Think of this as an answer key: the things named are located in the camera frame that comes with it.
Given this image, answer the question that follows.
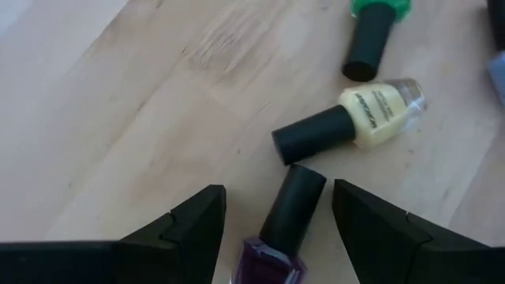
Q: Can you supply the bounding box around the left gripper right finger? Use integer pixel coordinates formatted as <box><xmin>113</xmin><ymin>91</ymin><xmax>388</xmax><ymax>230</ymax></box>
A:
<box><xmin>332</xmin><ymin>179</ymin><xmax>505</xmax><ymax>284</ymax></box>

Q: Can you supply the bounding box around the pale yellow nail polish bottle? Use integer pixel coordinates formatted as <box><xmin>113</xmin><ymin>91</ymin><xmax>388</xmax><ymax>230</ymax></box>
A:
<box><xmin>271</xmin><ymin>77</ymin><xmax>428</xmax><ymax>166</ymax></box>

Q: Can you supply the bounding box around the dark purple nail polish bottle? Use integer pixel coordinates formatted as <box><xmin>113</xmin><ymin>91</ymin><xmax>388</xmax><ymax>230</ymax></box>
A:
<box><xmin>231</xmin><ymin>164</ymin><xmax>327</xmax><ymax>284</ymax></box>

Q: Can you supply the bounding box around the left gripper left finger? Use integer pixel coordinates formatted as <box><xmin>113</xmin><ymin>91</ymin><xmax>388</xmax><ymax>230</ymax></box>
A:
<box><xmin>0</xmin><ymin>184</ymin><xmax>227</xmax><ymax>284</ymax></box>

